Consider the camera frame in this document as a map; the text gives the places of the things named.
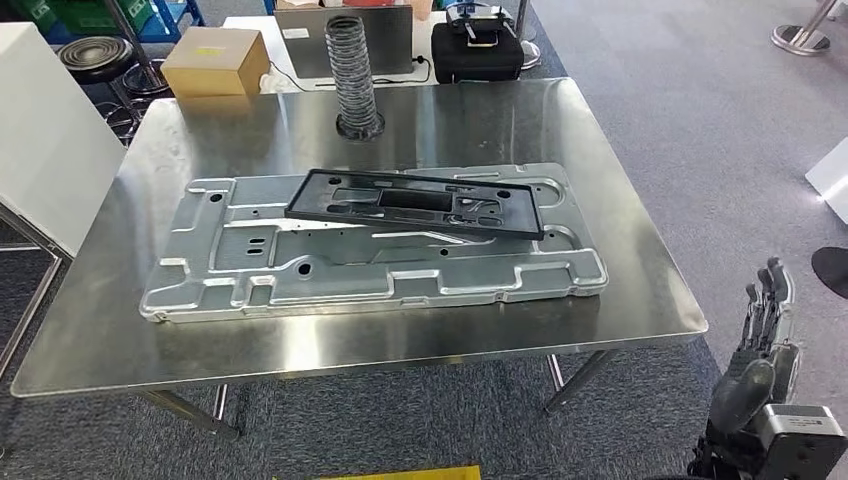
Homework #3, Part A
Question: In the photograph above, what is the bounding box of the black plastic panel part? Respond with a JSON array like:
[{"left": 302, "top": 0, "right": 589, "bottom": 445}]
[{"left": 284, "top": 168, "right": 546, "bottom": 242}]

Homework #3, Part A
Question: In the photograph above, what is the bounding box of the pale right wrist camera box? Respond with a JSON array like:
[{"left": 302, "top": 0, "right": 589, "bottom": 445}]
[{"left": 755, "top": 404, "right": 848, "bottom": 480}]

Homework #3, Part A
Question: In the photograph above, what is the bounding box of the green plastic crate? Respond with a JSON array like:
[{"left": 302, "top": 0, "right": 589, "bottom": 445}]
[
  {"left": 6, "top": 0, "right": 54, "bottom": 32},
  {"left": 49, "top": 0, "right": 160, "bottom": 35}
]

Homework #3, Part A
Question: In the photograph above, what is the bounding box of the crumpled white plastic bag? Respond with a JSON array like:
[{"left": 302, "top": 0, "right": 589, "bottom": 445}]
[{"left": 258, "top": 71, "right": 294, "bottom": 95}]

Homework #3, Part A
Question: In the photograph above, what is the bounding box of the black round floor base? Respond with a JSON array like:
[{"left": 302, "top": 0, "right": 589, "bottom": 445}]
[{"left": 811, "top": 246, "right": 848, "bottom": 301}]

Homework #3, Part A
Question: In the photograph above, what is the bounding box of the grey flat panel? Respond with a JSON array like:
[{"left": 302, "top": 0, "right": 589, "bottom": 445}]
[{"left": 274, "top": 5, "right": 416, "bottom": 80}]

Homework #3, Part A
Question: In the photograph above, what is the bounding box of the grey metal floor frame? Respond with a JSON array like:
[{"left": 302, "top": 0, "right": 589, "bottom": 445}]
[{"left": 0, "top": 198, "right": 75, "bottom": 383}]

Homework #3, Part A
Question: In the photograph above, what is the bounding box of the grey corrugated hose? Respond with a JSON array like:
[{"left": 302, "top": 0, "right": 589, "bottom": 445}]
[{"left": 324, "top": 15, "right": 387, "bottom": 142}]

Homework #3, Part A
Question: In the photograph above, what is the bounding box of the brown cardboard box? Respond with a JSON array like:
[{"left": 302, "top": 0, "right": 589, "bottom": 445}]
[{"left": 160, "top": 26, "right": 272, "bottom": 100}]

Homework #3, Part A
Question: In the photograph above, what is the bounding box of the black round stool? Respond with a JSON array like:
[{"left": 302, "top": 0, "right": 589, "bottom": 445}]
[{"left": 58, "top": 36, "right": 171, "bottom": 144}]

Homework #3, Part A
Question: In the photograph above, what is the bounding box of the white flat board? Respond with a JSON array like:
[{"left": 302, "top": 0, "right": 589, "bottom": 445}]
[{"left": 804, "top": 135, "right": 848, "bottom": 227}]

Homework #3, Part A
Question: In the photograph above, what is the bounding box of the black hard carry case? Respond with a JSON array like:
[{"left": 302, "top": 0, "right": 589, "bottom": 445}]
[{"left": 430, "top": 19, "right": 526, "bottom": 85}]

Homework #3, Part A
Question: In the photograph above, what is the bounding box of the blue rack with green crates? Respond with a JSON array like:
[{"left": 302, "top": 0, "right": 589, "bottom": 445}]
[{"left": 0, "top": 0, "right": 207, "bottom": 47}]

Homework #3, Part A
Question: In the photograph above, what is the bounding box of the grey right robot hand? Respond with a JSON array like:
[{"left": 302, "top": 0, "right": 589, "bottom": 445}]
[{"left": 708, "top": 256, "right": 803, "bottom": 436}]

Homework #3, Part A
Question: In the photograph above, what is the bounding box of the large white panel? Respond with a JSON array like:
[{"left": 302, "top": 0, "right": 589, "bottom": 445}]
[{"left": 0, "top": 21, "right": 128, "bottom": 259}]

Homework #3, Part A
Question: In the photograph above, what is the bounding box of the yellow floor tape square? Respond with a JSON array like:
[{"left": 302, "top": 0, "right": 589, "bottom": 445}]
[{"left": 317, "top": 465, "right": 483, "bottom": 480}]

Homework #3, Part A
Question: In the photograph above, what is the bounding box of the stamped sheet metal panel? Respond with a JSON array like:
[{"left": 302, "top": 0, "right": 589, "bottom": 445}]
[{"left": 139, "top": 162, "right": 609, "bottom": 325}]

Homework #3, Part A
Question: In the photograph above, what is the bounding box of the stainless steel workbench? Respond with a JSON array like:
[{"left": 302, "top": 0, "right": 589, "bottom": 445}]
[{"left": 9, "top": 78, "right": 710, "bottom": 443}]

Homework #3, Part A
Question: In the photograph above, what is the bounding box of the stanchion post with round base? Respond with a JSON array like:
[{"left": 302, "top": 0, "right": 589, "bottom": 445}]
[
  {"left": 770, "top": 0, "right": 848, "bottom": 58},
  {"left": 515, "top": 0, "right": 543, "bottom": 72}
]

